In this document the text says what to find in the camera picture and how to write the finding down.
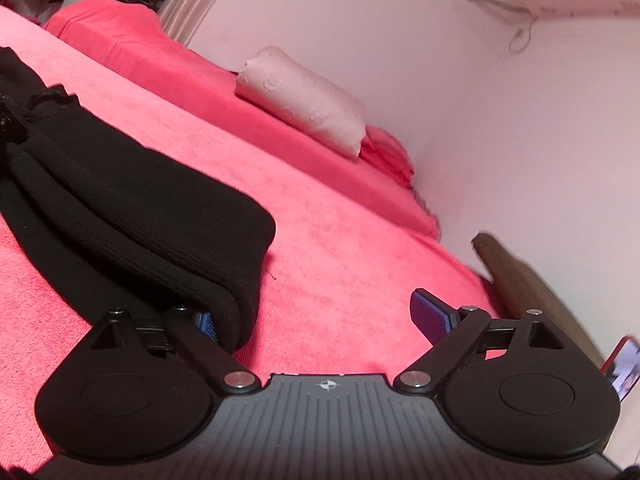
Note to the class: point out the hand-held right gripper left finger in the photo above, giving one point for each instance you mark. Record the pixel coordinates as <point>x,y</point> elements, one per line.
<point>202,350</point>

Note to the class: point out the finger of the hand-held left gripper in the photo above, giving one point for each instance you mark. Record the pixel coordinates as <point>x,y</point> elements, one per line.
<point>9,122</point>

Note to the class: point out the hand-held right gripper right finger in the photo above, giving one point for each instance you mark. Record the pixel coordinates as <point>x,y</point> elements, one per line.
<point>431,316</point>

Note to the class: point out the black knit pants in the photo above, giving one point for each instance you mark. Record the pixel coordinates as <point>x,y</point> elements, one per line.
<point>130,200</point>

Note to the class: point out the brown headboard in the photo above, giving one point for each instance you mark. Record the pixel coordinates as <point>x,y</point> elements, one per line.
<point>535,295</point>

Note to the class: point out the pink bed cover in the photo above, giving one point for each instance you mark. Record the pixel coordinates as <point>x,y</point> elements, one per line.
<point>165,65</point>

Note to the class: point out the folded red blanket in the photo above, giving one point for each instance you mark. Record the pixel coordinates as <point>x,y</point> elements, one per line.
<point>387,155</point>

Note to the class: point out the red phone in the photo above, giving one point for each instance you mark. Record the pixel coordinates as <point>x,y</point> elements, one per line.
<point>625,365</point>

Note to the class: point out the pale pink patterned pillow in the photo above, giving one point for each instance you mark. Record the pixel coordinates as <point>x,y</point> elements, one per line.
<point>300,100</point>

